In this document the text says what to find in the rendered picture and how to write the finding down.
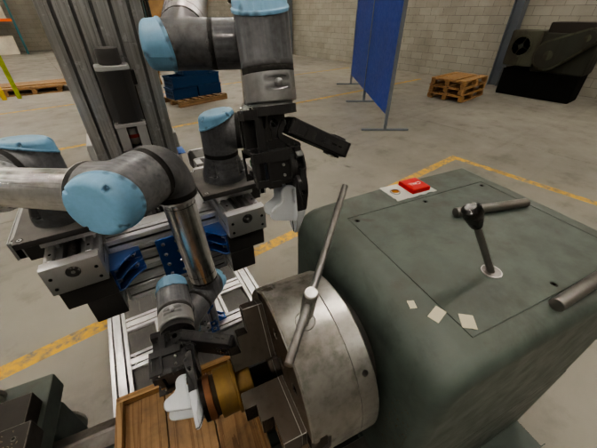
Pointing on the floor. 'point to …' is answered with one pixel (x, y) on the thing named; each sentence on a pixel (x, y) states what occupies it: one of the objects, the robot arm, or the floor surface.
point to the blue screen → (378, 52)
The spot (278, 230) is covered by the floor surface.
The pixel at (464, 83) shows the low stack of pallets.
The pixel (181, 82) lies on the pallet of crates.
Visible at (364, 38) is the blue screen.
